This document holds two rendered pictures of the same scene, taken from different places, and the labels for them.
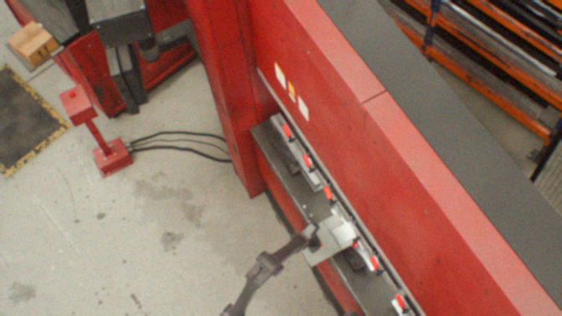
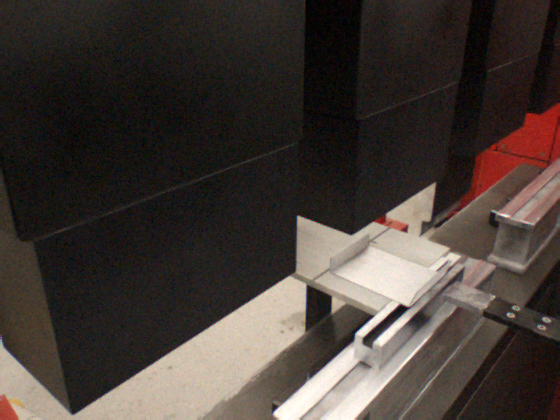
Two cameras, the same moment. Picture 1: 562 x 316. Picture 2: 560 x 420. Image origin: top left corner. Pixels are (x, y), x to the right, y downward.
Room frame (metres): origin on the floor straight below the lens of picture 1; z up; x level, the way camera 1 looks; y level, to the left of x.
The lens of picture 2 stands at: (0.83, -0.67, 1.34)
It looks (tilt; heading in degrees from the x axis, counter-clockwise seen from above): 25 degrees down; 63
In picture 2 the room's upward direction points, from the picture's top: straight up
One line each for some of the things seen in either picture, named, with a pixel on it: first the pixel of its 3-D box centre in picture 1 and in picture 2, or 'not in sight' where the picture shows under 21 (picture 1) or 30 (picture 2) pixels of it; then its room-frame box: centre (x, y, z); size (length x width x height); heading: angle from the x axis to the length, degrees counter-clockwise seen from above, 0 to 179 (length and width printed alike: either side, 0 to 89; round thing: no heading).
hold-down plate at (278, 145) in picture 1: (283, 152); (528, 196); (1.76, -0.02, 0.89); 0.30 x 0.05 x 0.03; 22
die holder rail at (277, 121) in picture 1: (297, 151); (554, 197); (1.74, -0.09, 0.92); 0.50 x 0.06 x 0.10; 22
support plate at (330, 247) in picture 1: (324, 239); (328, 244); (1.17, -0.16, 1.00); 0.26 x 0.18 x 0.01; 112
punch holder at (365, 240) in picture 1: (370, 234); (364, 86); (1.06, -0.36, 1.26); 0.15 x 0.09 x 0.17; 22
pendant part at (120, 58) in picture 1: (125, 59); not in sight; (2.15, 0.73, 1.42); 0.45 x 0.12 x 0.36; 9
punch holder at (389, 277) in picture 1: (395, 271); (136, 153); (0.88, -0.43, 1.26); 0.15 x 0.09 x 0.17; 22
